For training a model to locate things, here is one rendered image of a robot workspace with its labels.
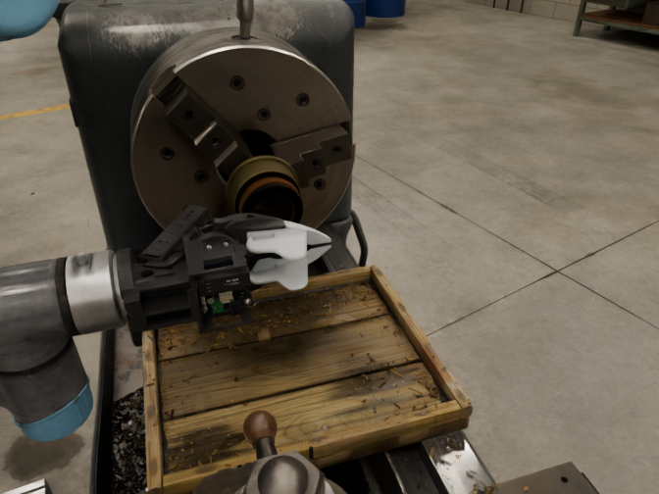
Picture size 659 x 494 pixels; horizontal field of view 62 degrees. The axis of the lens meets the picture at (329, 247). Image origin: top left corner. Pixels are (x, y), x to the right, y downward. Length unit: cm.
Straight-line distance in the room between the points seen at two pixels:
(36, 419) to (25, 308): 13
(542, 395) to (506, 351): 22
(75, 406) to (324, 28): 64
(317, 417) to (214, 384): 14
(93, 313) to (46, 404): 12
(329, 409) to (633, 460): 138
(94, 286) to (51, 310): 4
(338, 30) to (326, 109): 19
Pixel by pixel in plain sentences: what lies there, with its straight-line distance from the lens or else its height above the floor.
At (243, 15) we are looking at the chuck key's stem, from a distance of 76.
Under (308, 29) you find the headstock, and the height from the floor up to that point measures 122.
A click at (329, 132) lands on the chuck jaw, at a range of 77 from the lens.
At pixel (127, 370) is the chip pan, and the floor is 54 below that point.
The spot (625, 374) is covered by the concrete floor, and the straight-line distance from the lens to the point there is 219.
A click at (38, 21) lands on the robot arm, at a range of 47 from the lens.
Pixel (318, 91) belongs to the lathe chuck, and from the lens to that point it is 77.
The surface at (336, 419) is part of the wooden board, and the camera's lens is 66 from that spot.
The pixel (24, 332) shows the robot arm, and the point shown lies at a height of 107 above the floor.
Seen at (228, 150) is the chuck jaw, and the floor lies 113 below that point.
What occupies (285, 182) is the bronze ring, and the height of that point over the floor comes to 111.
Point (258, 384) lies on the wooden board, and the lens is 70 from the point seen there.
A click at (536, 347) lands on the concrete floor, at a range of 217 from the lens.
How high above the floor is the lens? 140
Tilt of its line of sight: 33 degrees down
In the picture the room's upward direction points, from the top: straight up
